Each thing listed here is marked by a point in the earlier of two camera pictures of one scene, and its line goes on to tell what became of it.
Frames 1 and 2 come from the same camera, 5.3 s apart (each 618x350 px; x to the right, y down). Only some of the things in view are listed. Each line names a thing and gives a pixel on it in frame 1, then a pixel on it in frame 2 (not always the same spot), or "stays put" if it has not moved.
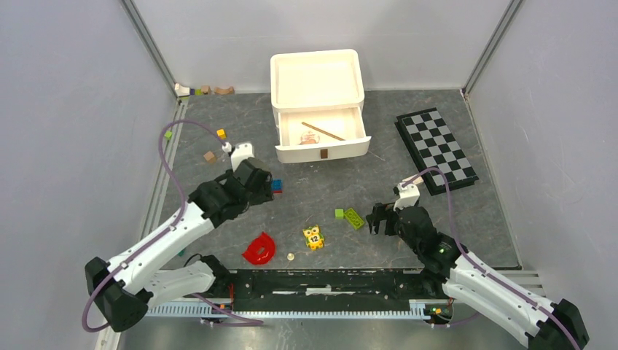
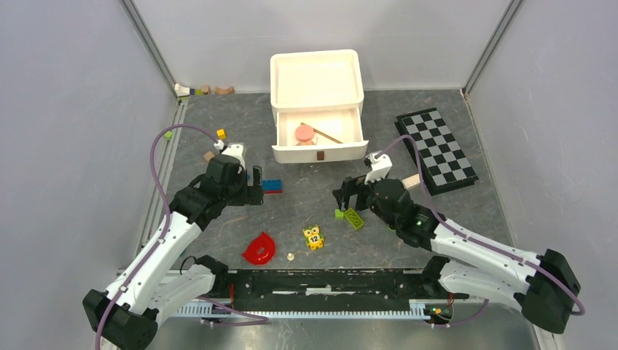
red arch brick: (261, 250) stays put
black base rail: (318, 289) stays put
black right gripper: (380, 212) to (350, 186)
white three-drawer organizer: (324, 89) stays put
